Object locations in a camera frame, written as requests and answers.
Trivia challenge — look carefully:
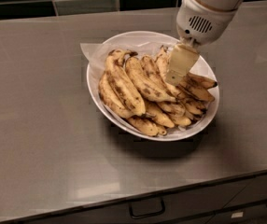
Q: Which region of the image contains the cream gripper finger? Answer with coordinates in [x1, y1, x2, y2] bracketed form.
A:
[166, 43, 200, 85]

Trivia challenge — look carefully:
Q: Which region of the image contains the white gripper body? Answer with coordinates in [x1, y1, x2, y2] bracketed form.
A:
[176, 0, 236, 46]

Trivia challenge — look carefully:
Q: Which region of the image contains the spotted yellow banana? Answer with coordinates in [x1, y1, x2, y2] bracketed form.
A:
[178, 76, 215, 102]

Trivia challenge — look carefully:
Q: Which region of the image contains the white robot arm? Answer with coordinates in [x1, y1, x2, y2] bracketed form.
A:
[166, 0, 244, 85]

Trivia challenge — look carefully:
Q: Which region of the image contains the long spotted banana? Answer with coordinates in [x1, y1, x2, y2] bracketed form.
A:
[155, 46, 206, 119]

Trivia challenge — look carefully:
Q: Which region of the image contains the small banana far right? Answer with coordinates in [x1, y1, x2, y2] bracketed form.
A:
[188, 73, 218, 90]

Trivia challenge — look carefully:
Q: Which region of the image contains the small banana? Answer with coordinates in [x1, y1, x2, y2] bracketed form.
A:
[169, 114, 191, 127]
[188, 73, 218, 90]

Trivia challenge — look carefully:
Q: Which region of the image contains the spotted banana centre right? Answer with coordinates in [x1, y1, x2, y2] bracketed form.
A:
[141, 55, 166, 89]

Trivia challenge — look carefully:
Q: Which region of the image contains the white oval bowl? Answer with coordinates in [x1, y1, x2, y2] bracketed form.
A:
[87, 31, 219, 142]

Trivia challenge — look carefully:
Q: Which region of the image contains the banana lower middle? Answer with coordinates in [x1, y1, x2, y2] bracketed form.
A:
[145, 101, 175, 128]

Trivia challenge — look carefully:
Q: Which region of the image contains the small banana lower right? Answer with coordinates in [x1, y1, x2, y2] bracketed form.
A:
[169, 114, 191, 127]

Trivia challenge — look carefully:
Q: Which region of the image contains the large spotted banana left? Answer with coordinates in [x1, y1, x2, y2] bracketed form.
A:
[105, 49, 146, 117]

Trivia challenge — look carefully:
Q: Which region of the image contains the banana bottom front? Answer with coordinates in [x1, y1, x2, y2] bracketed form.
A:
[127, 116, 167, 136]

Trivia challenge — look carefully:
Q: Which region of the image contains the spotted banana far left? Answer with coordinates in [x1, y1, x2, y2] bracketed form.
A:
[98, 73, 134, 119]

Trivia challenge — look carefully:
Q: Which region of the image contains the white paper liner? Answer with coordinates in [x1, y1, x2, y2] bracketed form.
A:
[79, 41, 203, 79]

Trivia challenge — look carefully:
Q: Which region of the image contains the black drawer handle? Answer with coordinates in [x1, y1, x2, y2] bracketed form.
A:
[129, 198, 165, 219]

